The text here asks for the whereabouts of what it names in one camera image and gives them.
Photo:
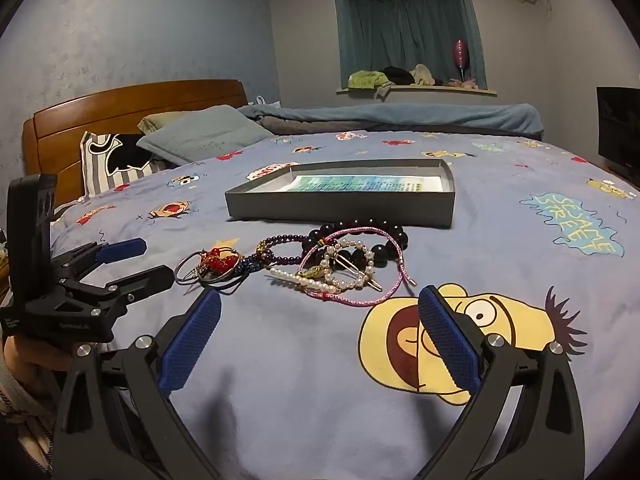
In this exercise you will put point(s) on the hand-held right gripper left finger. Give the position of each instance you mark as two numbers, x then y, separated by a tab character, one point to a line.
192	340

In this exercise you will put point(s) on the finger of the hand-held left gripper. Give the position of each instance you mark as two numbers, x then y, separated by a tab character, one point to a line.
122	248
145	280

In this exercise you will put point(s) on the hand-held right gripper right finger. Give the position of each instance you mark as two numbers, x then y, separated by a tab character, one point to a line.
447	345

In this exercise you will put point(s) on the grey shallow cardboard box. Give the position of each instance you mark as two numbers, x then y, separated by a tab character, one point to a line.
340	207

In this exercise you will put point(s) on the person's left forearm striped sleeve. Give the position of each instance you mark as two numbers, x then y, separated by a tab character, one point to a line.
20	425

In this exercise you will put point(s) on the person's left hand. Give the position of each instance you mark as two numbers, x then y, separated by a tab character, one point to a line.
30	362

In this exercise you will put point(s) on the red bead hoop earrings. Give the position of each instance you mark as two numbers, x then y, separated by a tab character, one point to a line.
215	262

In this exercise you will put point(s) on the black white striped pillow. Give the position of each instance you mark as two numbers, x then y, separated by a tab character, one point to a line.
100	165

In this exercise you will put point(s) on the straight pearl hair pin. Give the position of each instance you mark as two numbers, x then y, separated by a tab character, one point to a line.
287	275

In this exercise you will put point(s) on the round pearl hair clip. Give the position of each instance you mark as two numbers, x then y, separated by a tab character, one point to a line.
367	260

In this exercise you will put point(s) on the olive pillow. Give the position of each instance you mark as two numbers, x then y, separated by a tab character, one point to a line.
162	121

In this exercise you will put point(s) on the wooden headboard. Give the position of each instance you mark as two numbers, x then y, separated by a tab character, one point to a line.
100	115

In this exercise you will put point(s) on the blue-grey pillow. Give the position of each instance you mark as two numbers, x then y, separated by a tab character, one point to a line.
205	135

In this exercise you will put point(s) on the printed paper sheet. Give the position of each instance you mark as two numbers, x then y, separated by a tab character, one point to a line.
360	183

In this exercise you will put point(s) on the white plastic bag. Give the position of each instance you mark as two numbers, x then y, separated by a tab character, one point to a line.
261	101

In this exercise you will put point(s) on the grey blanket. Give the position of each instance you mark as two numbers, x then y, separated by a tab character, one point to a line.
300	127

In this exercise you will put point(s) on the blue fleece blanket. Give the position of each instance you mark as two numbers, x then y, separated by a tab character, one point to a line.
400	115

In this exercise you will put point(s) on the window sill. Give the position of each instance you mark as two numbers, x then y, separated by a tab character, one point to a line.
425	90

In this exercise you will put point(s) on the pink plush toy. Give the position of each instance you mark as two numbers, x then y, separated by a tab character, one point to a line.
465	83

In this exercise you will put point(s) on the beige clothing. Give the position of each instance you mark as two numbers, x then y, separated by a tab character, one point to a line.
424	75

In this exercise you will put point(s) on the black clothing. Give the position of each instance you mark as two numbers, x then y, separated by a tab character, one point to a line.
397	75

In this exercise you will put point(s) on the black television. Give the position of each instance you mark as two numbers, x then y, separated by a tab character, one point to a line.
620	130

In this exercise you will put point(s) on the green cloth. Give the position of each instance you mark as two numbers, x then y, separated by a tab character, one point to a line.
365	80

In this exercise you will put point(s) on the pink balloon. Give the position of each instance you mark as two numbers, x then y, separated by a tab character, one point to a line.
460	52

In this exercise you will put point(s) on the teal curtain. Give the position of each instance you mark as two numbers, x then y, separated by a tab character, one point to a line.
410	25

